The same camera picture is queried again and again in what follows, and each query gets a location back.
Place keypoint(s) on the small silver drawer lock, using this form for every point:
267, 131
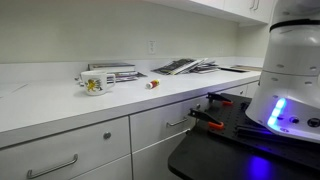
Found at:
198, 106

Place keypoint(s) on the white wall outlet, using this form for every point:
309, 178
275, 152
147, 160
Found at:
152, 47

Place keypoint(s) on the brown cardboard sheet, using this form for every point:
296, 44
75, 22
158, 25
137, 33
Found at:
250, 67

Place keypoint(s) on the white mug with cartoon print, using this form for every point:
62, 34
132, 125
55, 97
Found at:
95, 83

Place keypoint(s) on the round silver drawer lock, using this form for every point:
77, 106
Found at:
107, 135

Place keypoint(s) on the black clamp with orange grip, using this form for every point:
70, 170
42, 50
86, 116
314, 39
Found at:
203, 116
216, 97

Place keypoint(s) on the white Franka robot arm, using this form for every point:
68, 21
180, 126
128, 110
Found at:
293, 66

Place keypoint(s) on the black perforated mounting board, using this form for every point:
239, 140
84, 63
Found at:
233, 116

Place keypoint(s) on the white lower cabinet door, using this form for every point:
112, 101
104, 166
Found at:
150, 160

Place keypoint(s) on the wide white drawer front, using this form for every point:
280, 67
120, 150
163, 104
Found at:
66, 143

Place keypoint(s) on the open dark printed magazine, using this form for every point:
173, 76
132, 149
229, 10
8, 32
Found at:
176, 66

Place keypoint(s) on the white upper cabinet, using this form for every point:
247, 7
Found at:
240, 8

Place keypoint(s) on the stack of colourful magazines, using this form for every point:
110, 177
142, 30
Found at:
208, 68

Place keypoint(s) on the narrow white drawer front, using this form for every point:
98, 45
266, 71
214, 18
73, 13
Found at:
233, 90
252, 88

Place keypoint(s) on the black cart table top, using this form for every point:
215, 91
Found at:
206, 156

